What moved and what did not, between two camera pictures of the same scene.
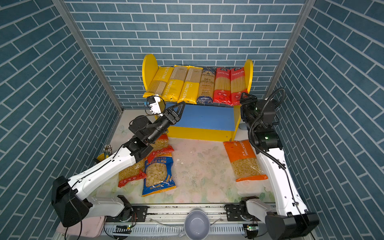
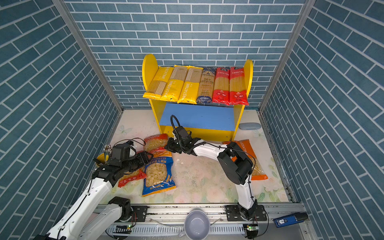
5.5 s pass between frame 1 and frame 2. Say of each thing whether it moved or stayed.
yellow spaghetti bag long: stayed
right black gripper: moved
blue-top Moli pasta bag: stayed
